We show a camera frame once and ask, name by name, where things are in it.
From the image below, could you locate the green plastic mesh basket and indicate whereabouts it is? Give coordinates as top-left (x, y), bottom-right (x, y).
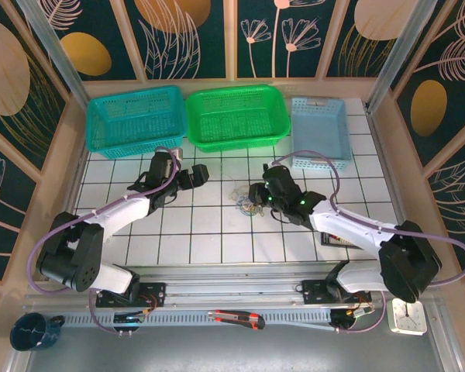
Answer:
top-left (184, 83), bottom-right (292, 153)

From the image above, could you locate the small controller board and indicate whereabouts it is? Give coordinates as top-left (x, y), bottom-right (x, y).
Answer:
top-left (113, 312), bottom-right (147, 326)
top-left (330, 305), bottom-right (375, 326)

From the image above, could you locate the red black box cutter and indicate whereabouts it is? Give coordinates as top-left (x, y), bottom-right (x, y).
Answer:
top-left (207, 308), bottom-right (266, 331)

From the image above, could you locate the aluminium mounting rail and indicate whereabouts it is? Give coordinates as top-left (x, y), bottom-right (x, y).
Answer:
top-left (22, 260), bottom-right (441, 311)

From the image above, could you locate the grey slotted cable duct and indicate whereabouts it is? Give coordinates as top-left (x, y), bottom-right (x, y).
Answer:
top-left (64, 309), bottom-right (334, 329)

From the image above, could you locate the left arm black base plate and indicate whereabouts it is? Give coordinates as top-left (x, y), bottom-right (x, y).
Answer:
top-left (95, 281), bottom-right (167, 308)

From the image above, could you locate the white square alarm clock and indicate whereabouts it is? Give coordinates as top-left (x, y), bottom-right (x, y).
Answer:
top-left (386, 298), bottom-right (428, 336)

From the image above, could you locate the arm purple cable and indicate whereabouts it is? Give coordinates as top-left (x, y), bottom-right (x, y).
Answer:
top-left (269, 150), bottom-right (465, 335)
top-left (26, 146), bottom-right (181, 335)

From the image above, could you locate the dark blue mug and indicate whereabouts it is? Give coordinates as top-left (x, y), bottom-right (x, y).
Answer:
top-left (9, 312), bottom-right (66, 353)

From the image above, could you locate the aluminium frame post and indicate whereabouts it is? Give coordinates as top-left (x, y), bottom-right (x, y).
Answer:
top-left (15, 0), bottom-right (89, 104)
top-left (365, 0), bottom-right (439, 114)

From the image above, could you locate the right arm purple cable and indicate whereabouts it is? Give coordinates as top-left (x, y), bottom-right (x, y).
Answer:
top-left (269, 150), bottom-right (465, 335)

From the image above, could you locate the black board with orange connectors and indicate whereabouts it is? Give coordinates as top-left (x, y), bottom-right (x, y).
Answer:
top-left (319, 231), bottom-right (363, 251)

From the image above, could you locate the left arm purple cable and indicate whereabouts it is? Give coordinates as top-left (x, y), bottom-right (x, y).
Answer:
top-left (26, 146), bottom-right (181, 335)

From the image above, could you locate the light blue plastic basket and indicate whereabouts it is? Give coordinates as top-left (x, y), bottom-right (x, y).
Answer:
top-left (290, 96), bottom-right (353, 171)

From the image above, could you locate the teal plastic mesh basket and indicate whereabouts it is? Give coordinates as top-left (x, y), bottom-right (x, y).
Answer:
top-left (85, 84), bottom-right (189, 160)

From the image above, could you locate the thin white cable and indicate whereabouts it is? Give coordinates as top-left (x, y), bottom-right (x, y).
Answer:
top-left (221, 173), bottom-right (243, 195)
top-left (227, 185), bottom-right (249, 202)

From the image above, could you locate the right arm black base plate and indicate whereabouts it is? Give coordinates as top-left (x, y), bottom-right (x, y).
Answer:
top-left (301, 278), bottom-right (373, 305)

